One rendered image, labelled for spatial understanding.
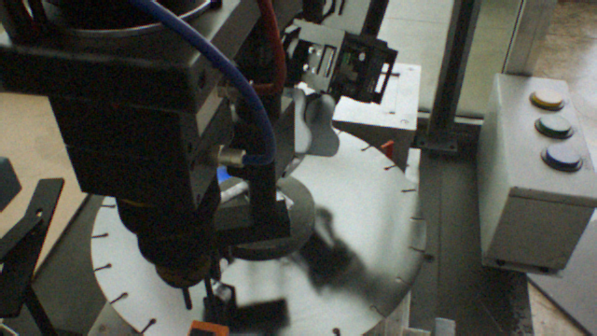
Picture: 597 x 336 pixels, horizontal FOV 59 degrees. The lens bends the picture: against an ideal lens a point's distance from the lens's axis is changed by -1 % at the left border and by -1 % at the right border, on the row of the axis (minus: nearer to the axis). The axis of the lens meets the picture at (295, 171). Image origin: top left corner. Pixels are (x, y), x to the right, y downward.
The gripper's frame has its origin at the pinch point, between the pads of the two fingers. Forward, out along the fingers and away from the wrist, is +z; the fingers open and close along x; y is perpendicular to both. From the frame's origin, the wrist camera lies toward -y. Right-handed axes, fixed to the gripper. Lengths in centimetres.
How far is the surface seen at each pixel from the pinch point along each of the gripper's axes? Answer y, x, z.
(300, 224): 5.3, 0.2, 4.4
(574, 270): -16, 142, 28
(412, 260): 14.1, 6.8, 3.8
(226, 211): 6.9, -9.9, 2.6
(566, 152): 11.0, 36.4, -8.9
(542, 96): 1.6, 43.4, -15.2
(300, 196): 2.4, 1.9, 2.6
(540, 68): -96, 227, -37
